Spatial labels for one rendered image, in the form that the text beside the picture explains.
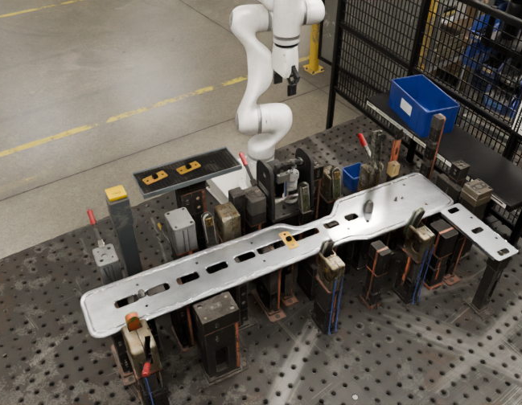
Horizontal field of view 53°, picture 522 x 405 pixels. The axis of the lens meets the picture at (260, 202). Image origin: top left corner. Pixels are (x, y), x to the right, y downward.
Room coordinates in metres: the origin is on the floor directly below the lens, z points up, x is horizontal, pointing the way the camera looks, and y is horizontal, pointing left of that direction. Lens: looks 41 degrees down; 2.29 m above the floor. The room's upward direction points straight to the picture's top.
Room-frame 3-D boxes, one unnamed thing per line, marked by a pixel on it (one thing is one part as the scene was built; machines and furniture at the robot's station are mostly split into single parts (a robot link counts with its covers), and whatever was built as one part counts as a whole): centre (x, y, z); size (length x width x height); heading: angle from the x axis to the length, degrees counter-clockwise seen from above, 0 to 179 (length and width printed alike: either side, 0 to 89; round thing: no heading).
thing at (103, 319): (1.29, -0.08, 1.00); 1.38 x 0.22 x 0.02; 117
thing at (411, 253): (1.31, -0.56, 0.87); 0.12 x 0.09 x 0.35; 27
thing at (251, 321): (1.21, 0.09, 0.84); 0.13 x 0.11 x 0.29; 27
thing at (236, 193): (1.45, 0.09, 0.90); 0.05 x 0.05 x 0.40; 27
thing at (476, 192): (1.53, -0.81, 0.88); 0.08 x 0.08 x 0.36; 27
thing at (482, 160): (1.90, -0.80, 1.02); 0.90 x 0.22 x 0.03; 27
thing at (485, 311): (1.25, -0.82, 0.84); 0.11 x 0.06 x 0.29; 27
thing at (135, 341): (0.87, 0.34, 0.88); 0.15 x 0.11 x 0.36; 27
